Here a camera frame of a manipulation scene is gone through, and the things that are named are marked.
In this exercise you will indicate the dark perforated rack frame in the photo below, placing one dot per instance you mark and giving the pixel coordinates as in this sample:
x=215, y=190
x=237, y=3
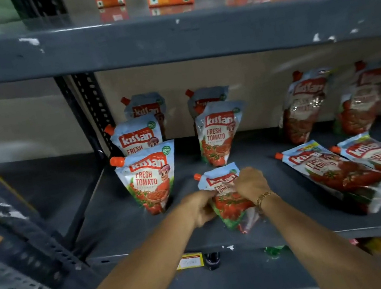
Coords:
x=11, y=233

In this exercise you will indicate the person's left forearm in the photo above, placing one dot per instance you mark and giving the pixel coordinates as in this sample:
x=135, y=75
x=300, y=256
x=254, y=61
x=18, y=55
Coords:
x=141, y=280

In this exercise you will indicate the person's left fingers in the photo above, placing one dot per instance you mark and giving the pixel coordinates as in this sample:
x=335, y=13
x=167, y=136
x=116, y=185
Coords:
x=213, y=201

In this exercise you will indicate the spouted tomato sauce packet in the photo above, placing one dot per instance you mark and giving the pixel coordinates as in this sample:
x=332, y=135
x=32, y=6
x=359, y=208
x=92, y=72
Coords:
x=229, y=207

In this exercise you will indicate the shelf group of ketchup pouches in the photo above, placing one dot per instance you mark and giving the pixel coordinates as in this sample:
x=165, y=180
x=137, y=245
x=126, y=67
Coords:
x=150, y=179

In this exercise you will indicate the person's left hand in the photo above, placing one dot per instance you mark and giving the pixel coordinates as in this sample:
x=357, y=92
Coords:
x=199, y=210

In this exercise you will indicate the person's right hand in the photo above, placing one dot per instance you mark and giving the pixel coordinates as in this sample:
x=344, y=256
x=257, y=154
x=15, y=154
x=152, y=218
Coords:
x=252, y=183

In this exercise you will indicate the yellow shelf price label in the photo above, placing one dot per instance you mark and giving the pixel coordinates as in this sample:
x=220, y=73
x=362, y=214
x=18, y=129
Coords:
x=189, y=260

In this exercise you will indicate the person's right forearm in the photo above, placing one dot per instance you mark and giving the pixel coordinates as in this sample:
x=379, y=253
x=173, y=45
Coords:
x=323, y=251

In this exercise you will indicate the green bottle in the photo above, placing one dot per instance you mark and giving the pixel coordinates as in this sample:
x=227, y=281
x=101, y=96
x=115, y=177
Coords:
x=273, y=251

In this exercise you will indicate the dark bottle cap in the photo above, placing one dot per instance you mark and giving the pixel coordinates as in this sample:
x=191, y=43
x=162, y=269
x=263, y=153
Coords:
x=212, y=260

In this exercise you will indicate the black perforated rack upright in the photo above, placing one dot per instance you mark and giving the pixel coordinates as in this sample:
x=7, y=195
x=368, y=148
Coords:
x=94, y=108

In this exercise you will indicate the person's right fingers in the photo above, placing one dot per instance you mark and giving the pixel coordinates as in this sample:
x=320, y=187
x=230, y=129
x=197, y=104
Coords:
x=238, y=182

